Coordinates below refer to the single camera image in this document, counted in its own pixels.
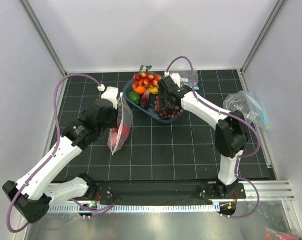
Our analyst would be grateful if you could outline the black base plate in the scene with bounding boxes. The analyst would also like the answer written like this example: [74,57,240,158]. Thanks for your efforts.
[97,179,246,206]

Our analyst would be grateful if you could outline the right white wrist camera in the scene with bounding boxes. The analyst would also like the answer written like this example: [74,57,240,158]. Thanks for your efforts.
[164,71,181,87]

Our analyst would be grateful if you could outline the clear dotted zip bag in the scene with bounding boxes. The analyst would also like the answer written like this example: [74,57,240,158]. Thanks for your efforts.
[107,92,133,156]

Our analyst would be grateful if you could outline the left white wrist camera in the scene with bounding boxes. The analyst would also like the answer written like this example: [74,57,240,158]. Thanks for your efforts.
[97,84,119,107]

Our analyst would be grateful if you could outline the perforated metal rail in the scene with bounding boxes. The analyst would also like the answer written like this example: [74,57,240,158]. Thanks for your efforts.
[48,202,220,214]

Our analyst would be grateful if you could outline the red packaged item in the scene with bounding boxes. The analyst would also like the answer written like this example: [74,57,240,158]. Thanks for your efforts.
[265,227,302,240]

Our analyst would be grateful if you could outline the crumpled clear zip bag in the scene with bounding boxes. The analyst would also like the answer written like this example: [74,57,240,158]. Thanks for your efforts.
[222,90,270,130]

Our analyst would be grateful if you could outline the red apple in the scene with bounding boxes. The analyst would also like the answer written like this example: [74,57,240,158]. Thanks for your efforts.
[114,123,131,138]

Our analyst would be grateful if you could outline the blue plastic basket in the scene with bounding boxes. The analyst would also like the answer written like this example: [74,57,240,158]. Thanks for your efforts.
[123,71,184,124]

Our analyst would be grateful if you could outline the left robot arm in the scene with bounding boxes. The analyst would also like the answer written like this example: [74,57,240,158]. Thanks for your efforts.
[2,98,118,224]

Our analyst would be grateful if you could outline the dark red grape bunch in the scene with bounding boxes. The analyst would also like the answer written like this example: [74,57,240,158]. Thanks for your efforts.
[154,96,184,120]

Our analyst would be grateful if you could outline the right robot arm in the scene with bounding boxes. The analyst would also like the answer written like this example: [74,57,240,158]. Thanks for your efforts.
[158,72,248,198]

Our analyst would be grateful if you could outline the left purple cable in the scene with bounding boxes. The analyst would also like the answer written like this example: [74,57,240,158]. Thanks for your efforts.
[6,73,115,234]

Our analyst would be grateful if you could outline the green lime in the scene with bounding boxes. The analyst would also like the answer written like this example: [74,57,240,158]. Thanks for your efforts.
[127,91,140,105]

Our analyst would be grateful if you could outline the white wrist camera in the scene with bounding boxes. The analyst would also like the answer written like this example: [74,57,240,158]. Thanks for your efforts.
[97,84,119,107]
[164,71,181,87]

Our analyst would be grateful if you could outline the flat zip bag blue zipper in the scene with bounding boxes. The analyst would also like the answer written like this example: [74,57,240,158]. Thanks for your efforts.
[179,69,199,91]

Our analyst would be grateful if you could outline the red cherry bunch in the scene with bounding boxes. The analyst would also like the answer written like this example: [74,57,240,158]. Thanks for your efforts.
[132,71,162,89]

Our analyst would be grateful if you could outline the orange fruit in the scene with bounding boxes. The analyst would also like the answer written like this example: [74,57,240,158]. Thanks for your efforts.
[133,85,147,95]

